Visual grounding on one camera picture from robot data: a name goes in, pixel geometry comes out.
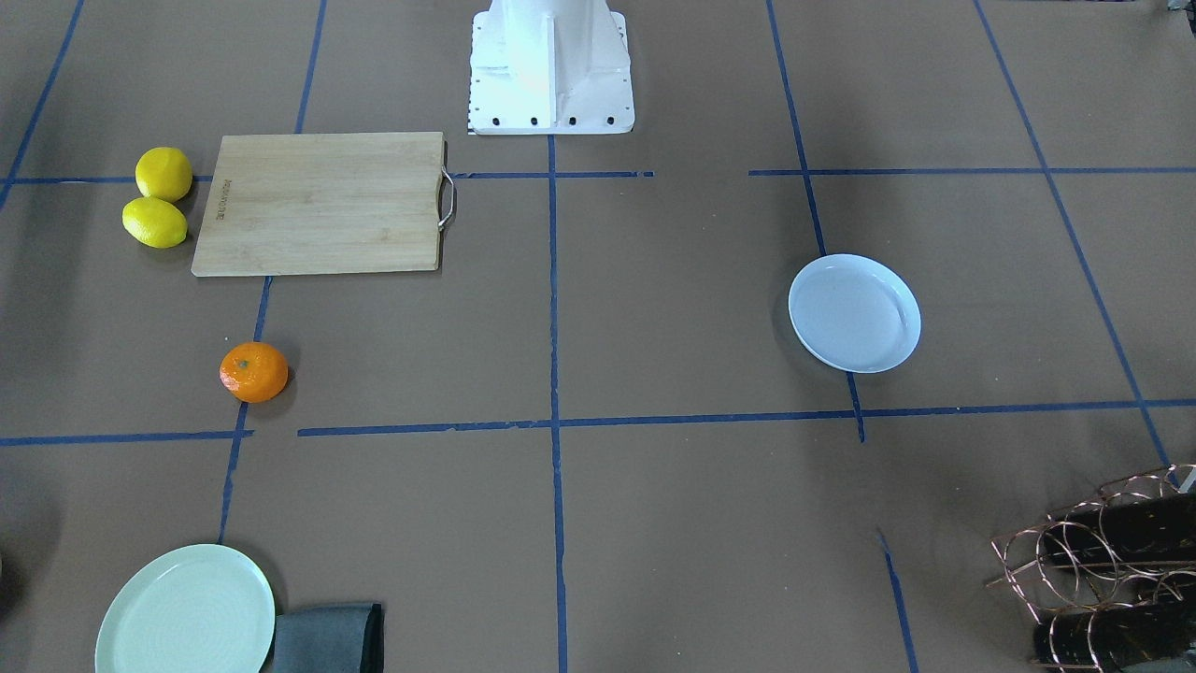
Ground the grey folded cloth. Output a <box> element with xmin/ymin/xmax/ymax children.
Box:
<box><xmin>271</xmin><ymin>602</ymin><xmax>384</xmax><ymax>672</ymax></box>

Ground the bamboo cutting board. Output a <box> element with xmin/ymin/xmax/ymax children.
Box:
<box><xmin>193</xmin><ymin>131</ymin><xmax>456</xmax><ymax>279</ymax></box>

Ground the dark wine bottle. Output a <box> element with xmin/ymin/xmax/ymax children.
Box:
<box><xmin>1041</xmin><ymin>492</ymin><xmax>1195</xmax><ymax>573</ymax></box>
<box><xmin>1032</xmin><ymin>601</ymin><xmax>1195</xmax><ymax>672</ymax></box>

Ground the light blue plate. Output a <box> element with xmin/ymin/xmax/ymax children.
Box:
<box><xmin>787</xmin><ymin>253</ymin><xmax>922</xmax><ymax>374</ymax></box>

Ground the dark wine bottle lower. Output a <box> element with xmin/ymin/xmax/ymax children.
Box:
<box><xmin>1032</xmin><ymin>601</ymin><xmax>1195</xmax><ymax>672</ymax></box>

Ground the orange mandarin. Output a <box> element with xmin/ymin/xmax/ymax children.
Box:
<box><xmin>219</xmin><ymin>341</ymin><xmax>289</xmax><ymax>404</ymax></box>

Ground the upper yellow lemon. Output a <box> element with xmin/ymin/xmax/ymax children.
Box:
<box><xmin>134</xmin><ymin>148</ymin><xmax>193</xmax><ymax>203</ymax></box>

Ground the yellow lemon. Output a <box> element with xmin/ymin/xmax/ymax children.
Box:
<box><xmin>122</xmin><ymin>196</ymin><xmax>189</xmax><ymax>249</ymax></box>
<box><xmin>134</xmin><ymin>148</ymin><xmax>193</xmax><ymax>203</ymax></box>

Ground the dark wine bottle upper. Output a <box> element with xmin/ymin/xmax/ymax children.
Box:
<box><xmin>1041</xmin><ymin>492</ymin><xmax>1195</xmax><ymax>573</ymax></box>

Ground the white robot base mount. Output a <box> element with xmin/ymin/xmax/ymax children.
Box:
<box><xmin>466</xmin><ymin>1</ymin><xmax>636</xmax><ymax>136</ymax></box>

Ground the light green plate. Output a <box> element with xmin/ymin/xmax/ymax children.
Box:
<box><xmin>93</xmin><ymin>544</ymin><xmax>275</xmax><ymax>672</ymax></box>

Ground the lower yellow lemon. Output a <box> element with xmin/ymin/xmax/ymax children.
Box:
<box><xmin>122</xmin><ymin>196</ymin><xmax>189</xmax><ymax>249</ymax></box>

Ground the copper wire wine rack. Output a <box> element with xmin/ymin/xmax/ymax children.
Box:
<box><xmin>990</xmin><ymin>465</ymin><xmax>1195</xmax><ymax>672</ymax></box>

